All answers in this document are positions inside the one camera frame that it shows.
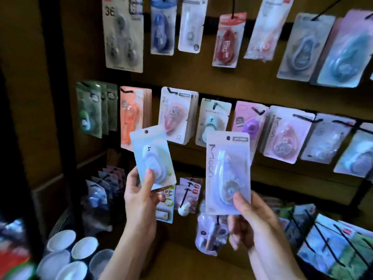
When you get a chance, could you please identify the person's left hand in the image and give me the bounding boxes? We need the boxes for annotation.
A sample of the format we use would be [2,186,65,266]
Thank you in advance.
[124,167,166,240]

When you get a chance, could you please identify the person's right hand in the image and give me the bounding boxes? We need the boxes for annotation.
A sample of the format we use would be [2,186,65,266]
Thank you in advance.
[227,191,282,251]

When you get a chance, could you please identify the light blue correction tape pack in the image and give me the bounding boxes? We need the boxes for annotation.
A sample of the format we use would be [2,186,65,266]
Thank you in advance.
[130,124,177,191]

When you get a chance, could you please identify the lavender white correction tape pack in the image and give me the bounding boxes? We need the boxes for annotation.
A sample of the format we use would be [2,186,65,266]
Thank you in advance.
[205,131,251,216]

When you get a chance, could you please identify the person's right forearm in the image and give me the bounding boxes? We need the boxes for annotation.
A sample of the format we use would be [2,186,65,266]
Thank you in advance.
[248,229,306,280]

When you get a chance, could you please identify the person's left forearm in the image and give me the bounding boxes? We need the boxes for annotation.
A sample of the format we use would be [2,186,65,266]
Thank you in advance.
[99,229,157,280]

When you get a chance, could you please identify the yellow green stationery pack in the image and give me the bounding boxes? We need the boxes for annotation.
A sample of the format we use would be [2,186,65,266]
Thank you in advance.
[155,185,176,224]

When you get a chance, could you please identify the lavender hanging stationery pack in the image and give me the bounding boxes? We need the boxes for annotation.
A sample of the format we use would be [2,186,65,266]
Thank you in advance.
[195,200,230,256]

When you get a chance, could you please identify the pink packs with white dispenser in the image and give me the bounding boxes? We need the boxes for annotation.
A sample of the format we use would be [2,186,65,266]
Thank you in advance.
[174,177,203,217]

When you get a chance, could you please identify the row of blue hanging packs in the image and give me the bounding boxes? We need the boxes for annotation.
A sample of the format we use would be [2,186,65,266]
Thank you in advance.
[85,165,127,212]

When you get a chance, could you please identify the orange correction tape packs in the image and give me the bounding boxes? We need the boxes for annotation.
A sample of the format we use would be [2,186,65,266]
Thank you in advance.
[120,86,153,152]

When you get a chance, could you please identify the pink white correction tape packs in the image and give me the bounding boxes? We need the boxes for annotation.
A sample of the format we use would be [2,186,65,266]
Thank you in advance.
[158,86,199,145]

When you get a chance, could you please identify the pink teardrop correction tape pack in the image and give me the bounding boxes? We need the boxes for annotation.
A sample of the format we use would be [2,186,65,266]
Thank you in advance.
[260,105,316,164]

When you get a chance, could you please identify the purple correction tape pack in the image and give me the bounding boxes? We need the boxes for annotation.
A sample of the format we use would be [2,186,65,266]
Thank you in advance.
[231,101,269,164]

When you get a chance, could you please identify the mint correction tape pack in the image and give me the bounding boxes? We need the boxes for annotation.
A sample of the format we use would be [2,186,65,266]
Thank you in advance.
[195,98,232,148]

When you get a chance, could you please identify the green correction tape packs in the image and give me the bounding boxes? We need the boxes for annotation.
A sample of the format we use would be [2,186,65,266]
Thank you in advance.
[75,80,119,139]

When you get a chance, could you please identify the row of blue green packs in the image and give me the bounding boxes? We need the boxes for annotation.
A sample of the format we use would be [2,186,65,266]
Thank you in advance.
[262,197,373,280]

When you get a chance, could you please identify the clear white correction tape pack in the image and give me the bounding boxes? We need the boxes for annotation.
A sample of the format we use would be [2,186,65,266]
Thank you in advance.
[300,113,357,165]

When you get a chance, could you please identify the cluster of white round cups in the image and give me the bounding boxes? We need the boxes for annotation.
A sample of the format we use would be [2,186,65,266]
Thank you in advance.
[2,229,115,280]

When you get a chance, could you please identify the pale blue correction tape pack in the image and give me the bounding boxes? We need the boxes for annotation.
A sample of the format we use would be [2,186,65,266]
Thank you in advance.
[333,122,373,178]

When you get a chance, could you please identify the grey triple correction tape pack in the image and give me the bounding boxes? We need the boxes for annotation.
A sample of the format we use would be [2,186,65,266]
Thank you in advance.
[102,0,144,73]

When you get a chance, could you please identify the shiny clear packets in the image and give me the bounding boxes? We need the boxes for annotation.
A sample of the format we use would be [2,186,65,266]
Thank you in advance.
[0,218,26,245]

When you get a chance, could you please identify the dark blue correction tape pack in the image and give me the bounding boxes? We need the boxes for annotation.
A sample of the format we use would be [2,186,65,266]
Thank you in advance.
[150,0,178,56]

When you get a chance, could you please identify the red packet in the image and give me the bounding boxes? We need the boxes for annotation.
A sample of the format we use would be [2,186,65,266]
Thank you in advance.
[0,249,31,277]

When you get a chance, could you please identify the red correction tape pack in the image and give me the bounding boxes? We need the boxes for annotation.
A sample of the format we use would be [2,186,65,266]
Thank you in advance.
[212,12,248,68]

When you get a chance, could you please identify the white slim correction tape pack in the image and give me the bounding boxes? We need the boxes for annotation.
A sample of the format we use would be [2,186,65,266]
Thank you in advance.
[178,0,209,54]

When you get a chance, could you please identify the white pink correction tape pack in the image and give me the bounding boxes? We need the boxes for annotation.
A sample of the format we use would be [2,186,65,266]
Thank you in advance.
[244,0,295,62]

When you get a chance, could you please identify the teal correction tape pack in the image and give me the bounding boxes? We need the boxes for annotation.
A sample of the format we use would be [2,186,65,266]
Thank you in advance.
[310,9,373,88]

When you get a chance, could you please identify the black shelf post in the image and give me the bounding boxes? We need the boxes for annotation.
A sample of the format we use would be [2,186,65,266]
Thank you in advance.
[37,0,85,232]

